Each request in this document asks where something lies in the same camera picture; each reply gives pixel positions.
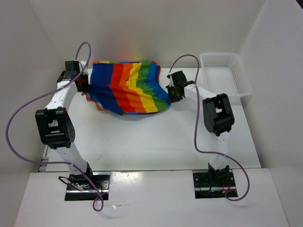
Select rainbow striped shorts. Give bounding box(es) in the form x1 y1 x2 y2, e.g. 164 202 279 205
82 61 170 115

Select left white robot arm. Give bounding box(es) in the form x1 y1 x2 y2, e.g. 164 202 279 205
35 60 95 191

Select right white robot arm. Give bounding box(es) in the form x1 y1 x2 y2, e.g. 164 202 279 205
166 71 235 186

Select white plastic basket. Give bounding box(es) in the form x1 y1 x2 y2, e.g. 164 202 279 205
200 52 252 99

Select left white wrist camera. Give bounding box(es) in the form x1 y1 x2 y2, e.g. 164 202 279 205
78 61 87 71

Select aluminium table edge rail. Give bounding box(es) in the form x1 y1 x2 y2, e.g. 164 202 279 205
38 67 74 172

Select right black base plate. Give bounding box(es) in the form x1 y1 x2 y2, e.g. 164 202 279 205
193 171 238 199

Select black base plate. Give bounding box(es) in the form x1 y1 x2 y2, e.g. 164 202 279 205
58 172 110 201
193 171 238 199

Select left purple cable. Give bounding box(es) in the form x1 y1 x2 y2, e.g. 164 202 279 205
5 42 112 211

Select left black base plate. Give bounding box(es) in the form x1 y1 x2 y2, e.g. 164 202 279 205
58 172 110 201

